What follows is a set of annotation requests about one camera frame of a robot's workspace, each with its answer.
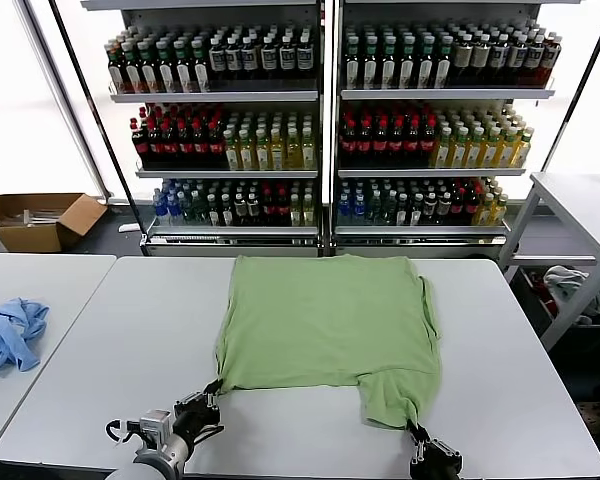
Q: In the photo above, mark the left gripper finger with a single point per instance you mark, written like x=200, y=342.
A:
x=197, y=397
x=215, y=397

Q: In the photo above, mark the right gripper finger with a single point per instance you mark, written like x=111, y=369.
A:
x=437, y=446
x=416, y=445

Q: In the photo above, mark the yellow juice bottle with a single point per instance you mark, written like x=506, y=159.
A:
x=460, y=150
x=247, y=152
x=492, y=150
x=232, y=152
x=476, y=150
x=524, y=150
x=443, y=150
x=293, y=152
x=308, y=152
x=278, y=152
x=508, y=150
x=262, y=152

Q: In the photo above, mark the white packing strips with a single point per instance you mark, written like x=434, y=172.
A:
x=32, y=218

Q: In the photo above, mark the crumpled blue cloth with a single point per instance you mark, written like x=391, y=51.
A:
x=10, y=335

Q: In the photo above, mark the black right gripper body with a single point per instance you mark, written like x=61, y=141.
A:
x=437, y=467

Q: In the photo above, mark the white metal-frame side table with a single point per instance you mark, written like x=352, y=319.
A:
x=575, y=200

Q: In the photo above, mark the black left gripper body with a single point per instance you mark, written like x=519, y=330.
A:
x=195, y=422

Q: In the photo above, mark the green t-shirt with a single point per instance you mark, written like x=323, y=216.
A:
x=320, y=325

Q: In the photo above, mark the black storage bin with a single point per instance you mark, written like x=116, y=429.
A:
x=532, y=305

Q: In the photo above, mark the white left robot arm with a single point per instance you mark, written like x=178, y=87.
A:
x=167, y=452

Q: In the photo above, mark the small white floor object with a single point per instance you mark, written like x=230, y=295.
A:
x=126, y=228

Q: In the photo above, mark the red cap cola bottle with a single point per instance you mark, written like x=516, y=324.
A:
x=141, y=145
x=364, y=142
x=215, y=145
x=428, y=142
x=412, y=142
x=200, y=145
x=156, y=145
x=348, y=142
x=380, y=142
x=185, y=145
x=396, y=142
x=170, y=145

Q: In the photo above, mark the thin black pole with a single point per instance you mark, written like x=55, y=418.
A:
x=99, y=120
x=577, y=85

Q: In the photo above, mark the grey white clothes pile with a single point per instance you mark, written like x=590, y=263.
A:
x=562, y=280

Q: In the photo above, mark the open cardboard box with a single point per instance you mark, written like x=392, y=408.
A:
x=75, y=220

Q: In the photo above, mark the grey window frame post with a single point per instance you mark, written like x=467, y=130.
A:
x=66, y=95

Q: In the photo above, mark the green cap tea bottle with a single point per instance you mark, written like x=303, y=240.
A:
x=388, y=67
x=424, y=67
x=134, y=75
x=183, y=75
x=200, y=74
x=150, y=75
x=117, y=75
x=352, y=67
x=406, y=67
x=442, y=67
x=370, y=67
x=167, y=75

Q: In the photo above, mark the grey metal shelving unit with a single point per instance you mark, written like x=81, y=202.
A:
x=215, y=96
x=445, y=93

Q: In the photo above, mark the beige label drink bottle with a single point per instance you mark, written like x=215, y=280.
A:
x=462, y=60
x=480, y=59

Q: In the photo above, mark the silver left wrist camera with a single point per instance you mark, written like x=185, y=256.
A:
x=155, y=422

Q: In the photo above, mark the dark label drink bottle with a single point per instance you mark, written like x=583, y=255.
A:
x=304, y=59
x=234, y=60
x=499, y=57
x=517, y=56
x=216, y=60
x=286, y=59
x=534, y=55
x=251, y=60
x=269, y=59

